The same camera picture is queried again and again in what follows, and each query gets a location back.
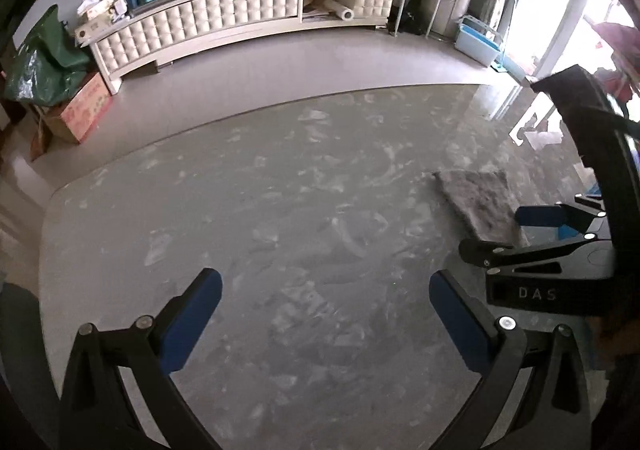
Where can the pink printed cardboard box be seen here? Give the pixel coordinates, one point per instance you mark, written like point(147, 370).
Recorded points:
point(87, 109)

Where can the brown cardboard box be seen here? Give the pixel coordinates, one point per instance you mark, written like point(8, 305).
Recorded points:
point(47, 129)

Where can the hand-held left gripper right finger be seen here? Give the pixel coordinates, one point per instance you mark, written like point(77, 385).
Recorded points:
point(460, 325)

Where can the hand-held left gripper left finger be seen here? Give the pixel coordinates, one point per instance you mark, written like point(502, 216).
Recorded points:
point(192, 315)

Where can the green plastic bag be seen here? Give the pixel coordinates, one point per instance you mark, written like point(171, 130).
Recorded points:
point(47, 59)

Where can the grey fluffy cloth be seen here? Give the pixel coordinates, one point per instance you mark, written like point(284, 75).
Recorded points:
point(480, 200)

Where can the white tufted low cabinet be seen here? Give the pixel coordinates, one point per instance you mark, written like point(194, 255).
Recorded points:
point(200, 24)

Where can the paper towel roll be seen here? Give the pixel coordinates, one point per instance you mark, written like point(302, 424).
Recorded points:
point(339, 9)

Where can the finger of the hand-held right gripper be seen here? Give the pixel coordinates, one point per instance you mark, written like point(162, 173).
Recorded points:
point(505, 255)
point(542, 216)

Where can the blue and white plastic bin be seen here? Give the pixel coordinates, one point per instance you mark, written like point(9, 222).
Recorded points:
point(475, 44)

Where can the pink hanging garment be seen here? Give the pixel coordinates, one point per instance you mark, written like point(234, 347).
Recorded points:
point(620, 49)

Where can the light blue plastic tray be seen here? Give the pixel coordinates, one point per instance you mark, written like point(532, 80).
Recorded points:
point(515, 67)

